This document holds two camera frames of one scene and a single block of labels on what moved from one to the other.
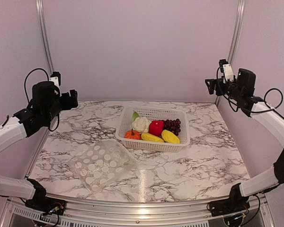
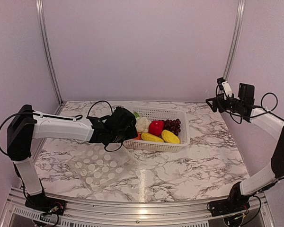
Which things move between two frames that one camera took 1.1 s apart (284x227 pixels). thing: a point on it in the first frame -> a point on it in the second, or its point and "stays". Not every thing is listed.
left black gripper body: x=67 y=105 -> x=124 y=135
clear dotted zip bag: x=97 y=164 stays
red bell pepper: x=156 y=127 stays
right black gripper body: x=219 y=91 -> x=222 y=108
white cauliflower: x=141 y=125 stays
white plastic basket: x=125 y=125 stays
